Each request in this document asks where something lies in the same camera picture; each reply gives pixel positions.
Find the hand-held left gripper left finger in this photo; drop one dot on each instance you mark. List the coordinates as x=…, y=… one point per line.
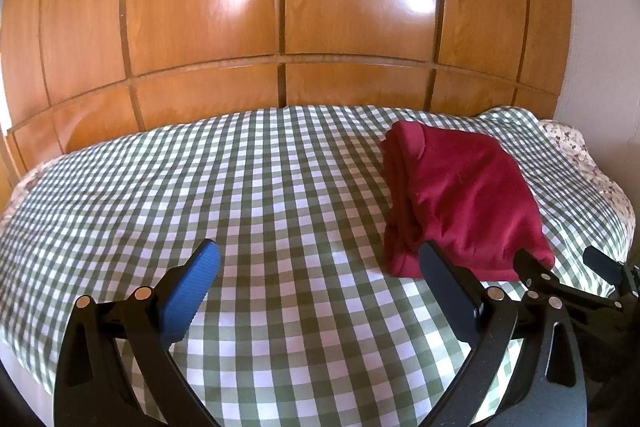
x=192, y=292

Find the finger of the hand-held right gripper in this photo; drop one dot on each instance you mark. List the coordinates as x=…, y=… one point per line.
x=602, y=264
x=535, y=269

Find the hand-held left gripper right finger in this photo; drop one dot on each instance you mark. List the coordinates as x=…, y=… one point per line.
x=450, y=297

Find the dark red garment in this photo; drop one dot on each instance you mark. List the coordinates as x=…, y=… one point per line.
x=460, y=192

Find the green checked blanket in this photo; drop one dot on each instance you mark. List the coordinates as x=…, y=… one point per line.
x=225, y=187

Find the wooden wardrobe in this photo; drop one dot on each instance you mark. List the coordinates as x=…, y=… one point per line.
x=300, y=7

